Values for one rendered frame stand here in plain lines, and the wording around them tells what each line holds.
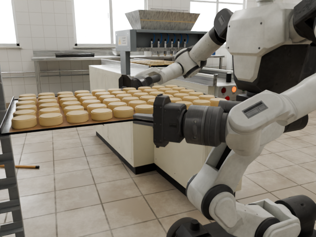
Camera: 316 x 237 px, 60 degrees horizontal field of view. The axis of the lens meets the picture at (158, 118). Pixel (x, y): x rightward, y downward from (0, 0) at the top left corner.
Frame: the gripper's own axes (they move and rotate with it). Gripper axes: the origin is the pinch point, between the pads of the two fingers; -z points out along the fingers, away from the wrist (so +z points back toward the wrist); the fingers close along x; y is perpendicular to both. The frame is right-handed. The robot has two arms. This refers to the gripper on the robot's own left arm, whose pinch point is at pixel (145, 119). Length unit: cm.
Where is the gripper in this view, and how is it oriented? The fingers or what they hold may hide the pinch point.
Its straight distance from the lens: 66.2
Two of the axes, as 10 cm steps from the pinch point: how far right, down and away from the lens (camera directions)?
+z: 9.3, 0.9, -3.6
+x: 0.0, -9.7, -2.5
